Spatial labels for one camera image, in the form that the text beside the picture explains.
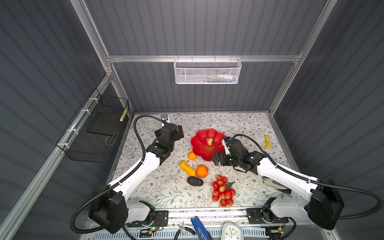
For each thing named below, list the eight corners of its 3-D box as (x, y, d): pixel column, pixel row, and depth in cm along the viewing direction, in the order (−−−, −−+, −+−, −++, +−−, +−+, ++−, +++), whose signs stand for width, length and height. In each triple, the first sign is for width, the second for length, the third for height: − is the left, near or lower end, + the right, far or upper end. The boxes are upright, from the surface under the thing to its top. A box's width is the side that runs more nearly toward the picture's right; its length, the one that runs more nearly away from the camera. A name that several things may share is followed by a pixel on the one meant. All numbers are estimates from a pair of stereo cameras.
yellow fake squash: (179, 166, 94) (178, 163, 91) (183, 162, 95) (183, 159, 92) (191, 178, 89) (191, 176, 86) (196, 174, 90) (196, 171, 87)
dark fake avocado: (187, 186, 86) (187, 183, 82) (187, 178, 88) (187, 175, 85) (203, 186, 85) (203, 183, 82) (202, 178, 88) (203, 175, 85)
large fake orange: (196, 178, 88) (196, 174, 84) (196, 169, 92) (196, 165, 88) (207, 178, 88) (208, 174, 84) (207, 169, 92) (207, 165, 88)
